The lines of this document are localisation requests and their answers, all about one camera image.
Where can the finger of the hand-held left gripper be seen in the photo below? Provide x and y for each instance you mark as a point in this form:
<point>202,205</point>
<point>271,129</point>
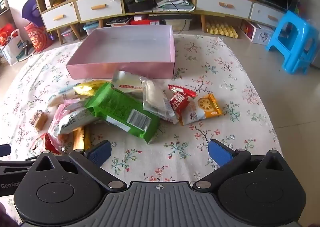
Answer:
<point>5,149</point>
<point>15,165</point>

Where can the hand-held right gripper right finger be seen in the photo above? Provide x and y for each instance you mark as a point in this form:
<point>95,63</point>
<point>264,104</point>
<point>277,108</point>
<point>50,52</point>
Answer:
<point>220,153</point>

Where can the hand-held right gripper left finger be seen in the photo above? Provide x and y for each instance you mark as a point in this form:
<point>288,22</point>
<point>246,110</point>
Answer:
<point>98,152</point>

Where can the orange stick packet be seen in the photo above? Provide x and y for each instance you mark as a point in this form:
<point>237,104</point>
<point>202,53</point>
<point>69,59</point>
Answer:
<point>78,139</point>
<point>87,139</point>

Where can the silver white long packet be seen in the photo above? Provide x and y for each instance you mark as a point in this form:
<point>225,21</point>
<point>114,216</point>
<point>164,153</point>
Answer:
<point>72,119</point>

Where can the red white snack packet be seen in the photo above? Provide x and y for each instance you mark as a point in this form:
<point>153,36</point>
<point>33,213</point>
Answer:
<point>51,142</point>

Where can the brown wafer packet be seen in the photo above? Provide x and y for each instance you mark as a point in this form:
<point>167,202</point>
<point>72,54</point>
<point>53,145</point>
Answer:
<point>40,120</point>

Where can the orange cracker packet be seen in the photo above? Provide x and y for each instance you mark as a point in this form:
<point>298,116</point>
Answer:
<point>205,109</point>

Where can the green snack packet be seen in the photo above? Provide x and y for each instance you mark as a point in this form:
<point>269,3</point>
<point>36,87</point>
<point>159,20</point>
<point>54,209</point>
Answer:
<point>117,107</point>

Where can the pink snack packet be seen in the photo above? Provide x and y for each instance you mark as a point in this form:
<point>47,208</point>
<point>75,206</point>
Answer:
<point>65,106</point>

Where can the yellow snack packet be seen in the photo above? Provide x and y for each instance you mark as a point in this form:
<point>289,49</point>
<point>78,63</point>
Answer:
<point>87,89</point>

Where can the white blue bread packet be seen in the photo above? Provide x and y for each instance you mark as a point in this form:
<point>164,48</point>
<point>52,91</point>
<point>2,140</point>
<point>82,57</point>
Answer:
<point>60,97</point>

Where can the silver cake packet red label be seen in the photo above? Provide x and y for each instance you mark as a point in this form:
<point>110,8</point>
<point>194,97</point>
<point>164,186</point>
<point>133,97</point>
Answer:
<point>127,84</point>

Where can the pink cardboard box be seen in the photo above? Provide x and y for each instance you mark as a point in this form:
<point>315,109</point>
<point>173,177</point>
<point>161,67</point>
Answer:
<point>120,42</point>

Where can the white shopping bag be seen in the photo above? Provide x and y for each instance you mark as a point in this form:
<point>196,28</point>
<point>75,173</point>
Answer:
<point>12,49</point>

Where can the red printed bag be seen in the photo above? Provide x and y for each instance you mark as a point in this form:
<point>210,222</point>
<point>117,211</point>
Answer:
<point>37,38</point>

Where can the red shopping bag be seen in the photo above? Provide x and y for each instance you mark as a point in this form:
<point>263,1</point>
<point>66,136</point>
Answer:
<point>5,33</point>

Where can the small clear storage box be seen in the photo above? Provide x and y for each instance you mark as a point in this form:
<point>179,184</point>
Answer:
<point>68,35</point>

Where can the teal lid storage box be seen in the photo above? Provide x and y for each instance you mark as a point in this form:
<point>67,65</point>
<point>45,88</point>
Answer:
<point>91,29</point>

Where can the yellow egg tray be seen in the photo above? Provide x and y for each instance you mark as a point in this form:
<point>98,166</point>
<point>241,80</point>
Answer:
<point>221,29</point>

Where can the white carton box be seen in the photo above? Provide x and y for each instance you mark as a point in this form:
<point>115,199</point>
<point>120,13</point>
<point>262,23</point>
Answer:
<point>257,32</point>

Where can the black keyboard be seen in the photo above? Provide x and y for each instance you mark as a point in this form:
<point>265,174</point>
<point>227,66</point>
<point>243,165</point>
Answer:
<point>118,21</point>

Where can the red flat box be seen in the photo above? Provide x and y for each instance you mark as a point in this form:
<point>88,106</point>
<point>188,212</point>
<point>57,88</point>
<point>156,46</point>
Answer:
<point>146,19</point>

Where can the blue plastic stool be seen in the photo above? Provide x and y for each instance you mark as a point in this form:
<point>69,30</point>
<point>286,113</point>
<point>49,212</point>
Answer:
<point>292,32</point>

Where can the black bag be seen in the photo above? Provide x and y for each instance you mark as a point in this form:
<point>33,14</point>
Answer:
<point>140,2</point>

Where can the stack of papers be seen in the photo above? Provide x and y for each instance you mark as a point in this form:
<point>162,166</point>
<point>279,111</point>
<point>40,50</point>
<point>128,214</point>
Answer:
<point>175,2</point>

